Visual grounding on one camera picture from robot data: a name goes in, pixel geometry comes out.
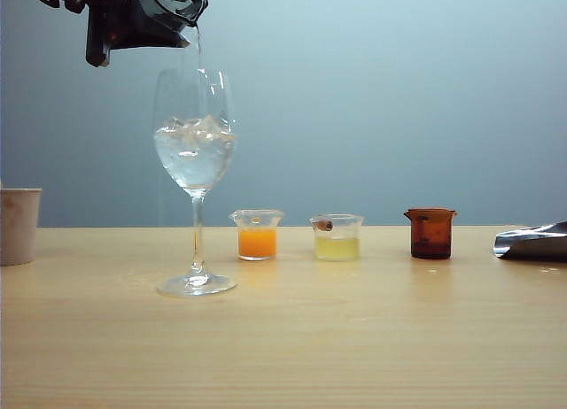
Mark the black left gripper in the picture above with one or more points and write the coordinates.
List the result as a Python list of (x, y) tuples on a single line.
[(99, 33)]

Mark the white paper cup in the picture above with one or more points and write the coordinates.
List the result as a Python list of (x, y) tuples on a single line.
[(17, 227)]

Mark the clear measuring cup yellow juice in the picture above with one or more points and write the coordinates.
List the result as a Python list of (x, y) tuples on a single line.
[(337, 247)]

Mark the grey translucent measuring cup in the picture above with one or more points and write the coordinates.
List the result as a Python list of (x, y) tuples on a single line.
[(177, 4)]

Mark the clear measuring cup orange juice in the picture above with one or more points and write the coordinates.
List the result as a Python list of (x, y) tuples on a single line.
[(257, 243)]

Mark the silver foil bag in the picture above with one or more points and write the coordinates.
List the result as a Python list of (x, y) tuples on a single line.
[(536, 245)]

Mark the amber brown measuring cup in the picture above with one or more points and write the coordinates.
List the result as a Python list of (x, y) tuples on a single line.
[(429, 236)]

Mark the clear wine glass with ice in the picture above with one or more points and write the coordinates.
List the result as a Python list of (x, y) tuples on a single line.
[(195, 232)]

